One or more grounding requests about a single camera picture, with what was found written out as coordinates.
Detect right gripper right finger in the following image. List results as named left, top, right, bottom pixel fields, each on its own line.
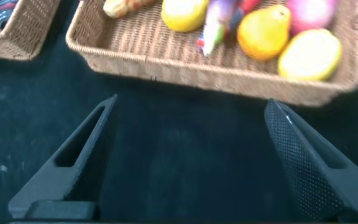
left=264, top=99, right=358, bottom=222

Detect yellow pear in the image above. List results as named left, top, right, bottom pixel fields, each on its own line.
left=237, top=4, right=291, bottom=61

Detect wicker basket brown handles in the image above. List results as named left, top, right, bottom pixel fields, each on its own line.
left=65, top=0, right=358, bottom=108
left=0, top=0, right=62, bottom=62

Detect yellow lemon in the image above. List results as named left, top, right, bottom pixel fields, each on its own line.
left=161, top=0, right=210, bottom=33

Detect croissant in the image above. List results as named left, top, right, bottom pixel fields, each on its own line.
left=103, top=0, right=157, bottom=19

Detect red peach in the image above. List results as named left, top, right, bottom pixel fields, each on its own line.
left=286, top=0, right=338, bottom=35

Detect round yellow fruit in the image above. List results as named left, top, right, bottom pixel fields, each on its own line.
left=277, top=28, right=343, bottom=82

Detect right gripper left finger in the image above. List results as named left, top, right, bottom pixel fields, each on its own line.
left=7, top=94, right=118, bottom=218

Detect purple eggplant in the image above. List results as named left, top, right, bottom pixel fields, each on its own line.
left=202, top=0, right=239, bottom=57

